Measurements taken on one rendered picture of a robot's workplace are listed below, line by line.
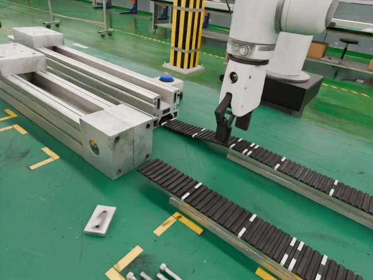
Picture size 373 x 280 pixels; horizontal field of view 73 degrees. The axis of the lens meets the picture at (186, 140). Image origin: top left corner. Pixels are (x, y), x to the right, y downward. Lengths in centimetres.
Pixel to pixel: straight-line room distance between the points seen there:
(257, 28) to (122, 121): 28
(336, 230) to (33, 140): 61
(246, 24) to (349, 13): 762
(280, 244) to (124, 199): 25
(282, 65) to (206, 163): 52
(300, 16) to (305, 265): 34
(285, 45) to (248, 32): 49
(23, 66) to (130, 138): 41
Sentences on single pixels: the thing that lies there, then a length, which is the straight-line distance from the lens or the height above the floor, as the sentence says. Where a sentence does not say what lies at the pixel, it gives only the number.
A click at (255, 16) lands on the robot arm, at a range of 46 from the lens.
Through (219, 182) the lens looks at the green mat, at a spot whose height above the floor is 78.
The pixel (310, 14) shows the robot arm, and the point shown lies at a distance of 43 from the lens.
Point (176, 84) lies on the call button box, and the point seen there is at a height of 84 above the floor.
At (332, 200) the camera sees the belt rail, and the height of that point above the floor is 79.
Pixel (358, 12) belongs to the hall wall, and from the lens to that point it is 803.
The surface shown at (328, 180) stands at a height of 81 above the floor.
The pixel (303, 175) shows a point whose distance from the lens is 53.
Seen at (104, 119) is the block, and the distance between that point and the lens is 49.
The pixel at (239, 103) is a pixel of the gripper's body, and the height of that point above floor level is 92.
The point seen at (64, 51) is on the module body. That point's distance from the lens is 106.
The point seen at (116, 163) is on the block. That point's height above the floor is 82.
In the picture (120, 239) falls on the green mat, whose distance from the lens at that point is 40.
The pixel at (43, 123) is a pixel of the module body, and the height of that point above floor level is 80.
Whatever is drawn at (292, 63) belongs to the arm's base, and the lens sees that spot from 95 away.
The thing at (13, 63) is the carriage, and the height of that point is 89.
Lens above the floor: 109
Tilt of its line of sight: 31 degrees down
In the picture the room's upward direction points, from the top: 6 degrees clockwise
